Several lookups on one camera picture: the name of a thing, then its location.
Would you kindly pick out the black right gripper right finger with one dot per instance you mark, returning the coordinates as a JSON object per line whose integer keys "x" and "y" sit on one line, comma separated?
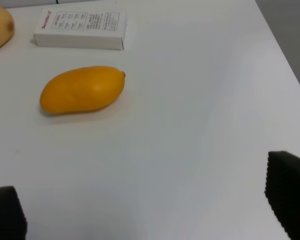
{"x": 282, "y": 190}

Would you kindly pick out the white printed cardboard box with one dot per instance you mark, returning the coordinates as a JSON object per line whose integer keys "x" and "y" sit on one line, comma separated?
{"x": 90, "y": 28}

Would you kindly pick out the yellow mango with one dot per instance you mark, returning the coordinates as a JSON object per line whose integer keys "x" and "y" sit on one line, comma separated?
{"x": 85, "y": 89}

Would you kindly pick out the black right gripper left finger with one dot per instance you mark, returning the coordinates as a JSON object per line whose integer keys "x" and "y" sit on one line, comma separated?
{"x": 13, "y": 223}

